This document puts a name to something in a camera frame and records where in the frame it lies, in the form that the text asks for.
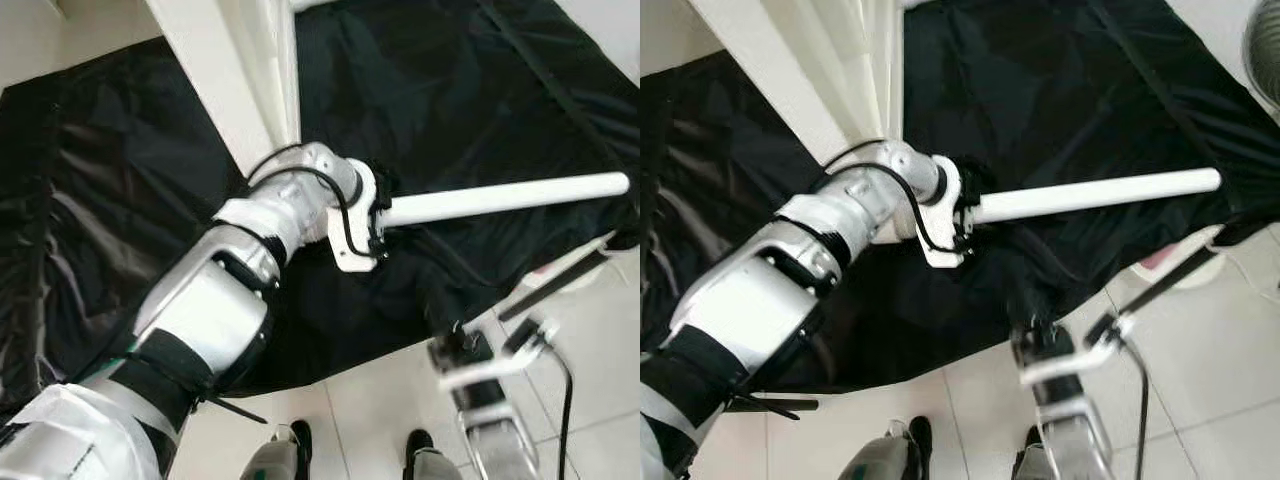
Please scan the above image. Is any black table cloth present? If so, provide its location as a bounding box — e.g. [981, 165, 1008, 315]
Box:
[0, 0, 641, 401]
[640, 0, 1280, 391]

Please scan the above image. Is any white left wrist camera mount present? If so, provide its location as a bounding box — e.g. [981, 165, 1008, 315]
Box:
[915, 155, 979, 269]
[328, 158, 393, 274]

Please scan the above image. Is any black metal table leg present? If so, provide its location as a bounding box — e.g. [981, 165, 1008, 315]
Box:
[1085, 245, 1221, 346]
[498, 238, 621, 323]

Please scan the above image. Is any white round basin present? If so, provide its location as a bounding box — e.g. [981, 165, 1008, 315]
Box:
[520, 225, 641, 301]
[1130, 225, 1226, 291]

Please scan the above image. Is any white plastic children table top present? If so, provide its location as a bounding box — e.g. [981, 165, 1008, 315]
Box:
[145, 0, 301, 181]
[690, 0, 906, 166]

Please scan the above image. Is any white round floor fan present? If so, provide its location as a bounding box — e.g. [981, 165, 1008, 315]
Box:
[1243, 0, 1280, 111]

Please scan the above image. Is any grey robot leg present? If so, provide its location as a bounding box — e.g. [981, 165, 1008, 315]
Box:
[1020, 445, 1066, 480]
[412, 448, 463, 480]
[240, 430, 301, 480]
[855, 428, 916, 480]

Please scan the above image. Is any grey right robot leg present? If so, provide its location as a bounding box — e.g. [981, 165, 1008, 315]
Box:
[1020, 445, 1066, 480]
[412, 448, 463, 480]

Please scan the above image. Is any grey left robot leg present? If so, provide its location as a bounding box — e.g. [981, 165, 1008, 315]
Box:
[855, 428, 916, 480]
[240, 430, 301, 480]

